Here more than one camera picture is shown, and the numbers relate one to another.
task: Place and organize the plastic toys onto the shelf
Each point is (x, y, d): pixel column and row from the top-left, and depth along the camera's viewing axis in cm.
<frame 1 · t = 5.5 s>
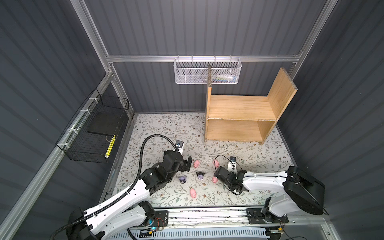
left hand: (182, 154, 76), fingers open
right hand: (228, 175, 89), fingers open
wooden shelf: (236, 118, 82), point 28 cm above the table
pink pig toy: (196, 163, 93), point 2 cm above the table
pink pig toy 2: (217, 164, 93), point 2 cm above the table
pink pig toy 3: (193, 193, 81), point 2 cm above the table
purple black cat figurine: (200, 175, 85), point 5 cm above the table
purple black cat figurine 2: (182, 179, 84), point 5 cm above the table

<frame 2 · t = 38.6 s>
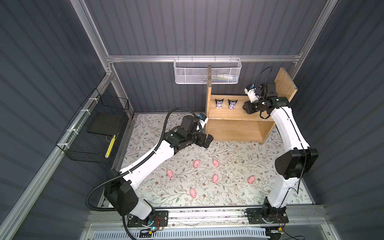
left hand: (206, 134, 77), fingers open
right hand: (249, 105, 85), fingers open
purple black cat figurine: (232, 104, 82), point 33 cm above the table
pink pig toy 4: (170, 174, 88), point 2 cm above the table
pink pig toy 5: (251, 180, 86), point 2 cm above the table
purple black cat figurine 3: (219, 103, 84), point 32 cm above the table
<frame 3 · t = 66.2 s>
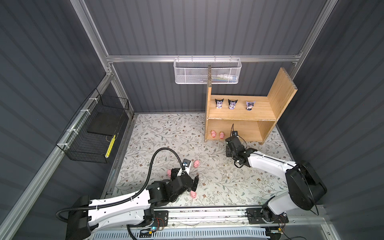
left hand: (191, 173, 76), fingers open
right hand: (233, 148, 92), fingers open
pink pig toy 2: (213, 133, 101), point 8 cm above the table
pink pig toy 6: (222, 135, 98), point 9 cm above the table
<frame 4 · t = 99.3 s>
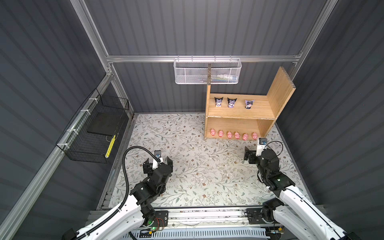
left hand: (158, 159, 77), fingers open
right hand: (257, 148, 80), fingers open
pink pig toy: (237, 135, 98), point 9 cm above the table
pink pig toy 3: (254, 136, 98), point 9 cm above the table
pink pig toy 4: (245, 137, 98), point 9 cm above the table
